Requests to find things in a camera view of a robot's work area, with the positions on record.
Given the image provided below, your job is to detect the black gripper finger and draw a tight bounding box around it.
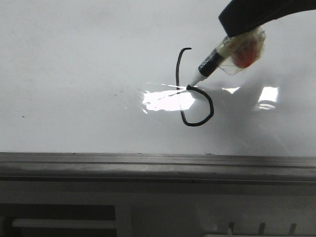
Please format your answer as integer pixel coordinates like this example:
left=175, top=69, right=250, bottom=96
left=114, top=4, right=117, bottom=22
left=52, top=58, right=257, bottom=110
left=218, top=0, right=316, bottom=38

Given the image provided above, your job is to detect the grey aluminium whiteboard frame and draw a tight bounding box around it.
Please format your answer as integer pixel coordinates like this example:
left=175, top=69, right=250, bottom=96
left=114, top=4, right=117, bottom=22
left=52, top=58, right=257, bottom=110
left=0, top=153, right=316, bottom=182

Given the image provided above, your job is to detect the white whiteboard surface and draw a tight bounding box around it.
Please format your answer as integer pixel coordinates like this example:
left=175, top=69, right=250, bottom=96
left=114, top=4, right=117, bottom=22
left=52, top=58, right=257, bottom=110
left=0, top=0, right=316, bottom=157

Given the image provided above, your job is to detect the orange magnet taped to marker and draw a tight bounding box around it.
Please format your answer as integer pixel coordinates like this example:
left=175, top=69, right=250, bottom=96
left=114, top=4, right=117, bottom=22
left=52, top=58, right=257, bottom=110
left=219, top=27, right=266, bottom=76

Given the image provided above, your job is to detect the black and white whiteboard marker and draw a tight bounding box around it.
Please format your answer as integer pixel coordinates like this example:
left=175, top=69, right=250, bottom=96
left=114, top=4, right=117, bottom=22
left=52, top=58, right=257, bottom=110
left=186, top=36, right=239, bottom=91

